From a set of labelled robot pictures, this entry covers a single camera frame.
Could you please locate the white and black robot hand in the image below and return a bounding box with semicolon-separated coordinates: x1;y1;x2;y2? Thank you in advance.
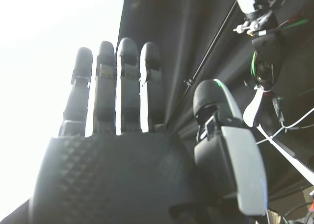
28;37;268;224

